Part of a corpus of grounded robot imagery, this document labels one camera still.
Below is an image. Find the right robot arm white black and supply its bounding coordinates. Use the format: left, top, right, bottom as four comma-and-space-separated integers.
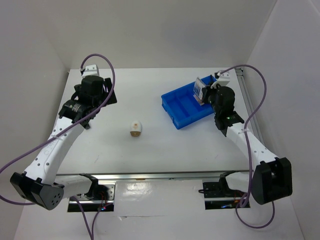
203, 85, 293, 205

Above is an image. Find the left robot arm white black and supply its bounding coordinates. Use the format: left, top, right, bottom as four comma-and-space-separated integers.
10, 75, 117, 210

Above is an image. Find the blue plastic divided bin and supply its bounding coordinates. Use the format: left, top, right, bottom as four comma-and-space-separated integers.
161, 82, 214, 130

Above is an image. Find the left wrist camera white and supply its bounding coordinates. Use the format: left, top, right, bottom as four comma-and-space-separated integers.
80, 64, 100, 78

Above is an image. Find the aluminium rail right side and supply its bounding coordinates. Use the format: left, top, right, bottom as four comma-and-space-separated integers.
234, 67, 275, 177

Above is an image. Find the aluminium rail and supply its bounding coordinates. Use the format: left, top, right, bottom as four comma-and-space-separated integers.
234, 67, 275, 177
53, 170, 253, 183

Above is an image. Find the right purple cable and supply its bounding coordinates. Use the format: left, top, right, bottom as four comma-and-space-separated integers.
216, 64, 276, 229

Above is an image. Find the purple cable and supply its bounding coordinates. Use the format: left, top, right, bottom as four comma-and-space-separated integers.
0, 53, 116, 240
216, 64, 276, 229

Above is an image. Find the aluminium rail front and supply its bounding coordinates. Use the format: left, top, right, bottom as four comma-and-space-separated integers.
53, 170, 253, 183

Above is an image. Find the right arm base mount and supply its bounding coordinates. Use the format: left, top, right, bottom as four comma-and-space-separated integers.
198, 179, 244, 210

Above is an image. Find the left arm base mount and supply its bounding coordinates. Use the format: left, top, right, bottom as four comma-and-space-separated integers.
65, 179, 116, 213

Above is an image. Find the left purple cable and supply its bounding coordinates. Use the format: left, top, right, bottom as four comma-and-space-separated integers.
0, 53, 116, 240

